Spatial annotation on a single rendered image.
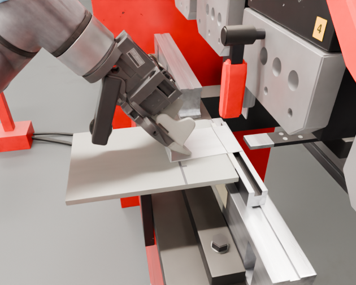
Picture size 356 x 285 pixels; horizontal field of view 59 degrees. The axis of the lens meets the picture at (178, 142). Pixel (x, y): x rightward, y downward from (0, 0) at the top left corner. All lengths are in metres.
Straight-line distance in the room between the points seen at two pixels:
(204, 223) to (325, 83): 0.36
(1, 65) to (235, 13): 0.29
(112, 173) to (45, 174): 1.70
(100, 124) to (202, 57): 0.98
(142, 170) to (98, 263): 1.17
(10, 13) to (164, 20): 0.97
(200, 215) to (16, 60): 0.37
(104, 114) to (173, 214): 0.24
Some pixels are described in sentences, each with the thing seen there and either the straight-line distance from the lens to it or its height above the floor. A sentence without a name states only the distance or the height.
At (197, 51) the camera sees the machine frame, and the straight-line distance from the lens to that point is 1.41.
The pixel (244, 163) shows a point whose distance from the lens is 0.54.
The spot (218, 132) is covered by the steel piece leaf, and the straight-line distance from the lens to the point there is 0.60.
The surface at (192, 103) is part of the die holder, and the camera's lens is 0.88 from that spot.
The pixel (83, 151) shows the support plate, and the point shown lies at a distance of 0.58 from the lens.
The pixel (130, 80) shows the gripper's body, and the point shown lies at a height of 1.14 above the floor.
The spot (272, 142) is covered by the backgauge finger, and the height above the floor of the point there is 1.01.
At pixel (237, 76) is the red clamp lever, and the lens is 0.32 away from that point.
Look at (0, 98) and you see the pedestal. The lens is 2.40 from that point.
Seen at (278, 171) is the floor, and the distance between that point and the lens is 2.16.
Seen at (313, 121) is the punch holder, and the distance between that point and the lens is 0.27.
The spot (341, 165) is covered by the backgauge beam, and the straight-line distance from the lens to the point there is 0.71.
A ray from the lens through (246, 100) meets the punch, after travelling 0.48.
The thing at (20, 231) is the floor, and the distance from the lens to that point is 1.90.
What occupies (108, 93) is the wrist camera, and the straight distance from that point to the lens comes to 0.47.
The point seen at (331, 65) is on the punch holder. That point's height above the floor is 1.24.
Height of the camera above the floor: 1.33
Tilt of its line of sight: 35 degrees down
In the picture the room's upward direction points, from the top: straight up
